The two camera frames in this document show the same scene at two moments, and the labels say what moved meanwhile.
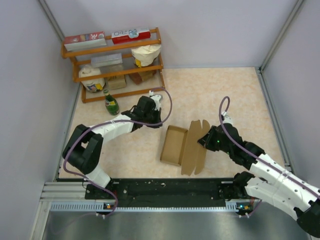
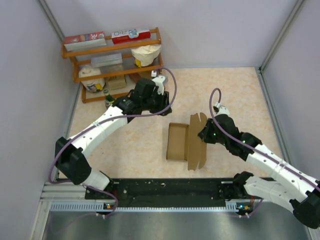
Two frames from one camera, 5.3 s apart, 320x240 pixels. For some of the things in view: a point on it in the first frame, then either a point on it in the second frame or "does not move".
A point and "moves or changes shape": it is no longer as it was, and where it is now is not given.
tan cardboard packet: (117, 82) does not move
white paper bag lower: (92, 85) does not move
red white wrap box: (131, 36) does not move
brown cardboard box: (180, 147) moves or changes shape
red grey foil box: (84, 41) does not move
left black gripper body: (152, 117) -> (156, 103)
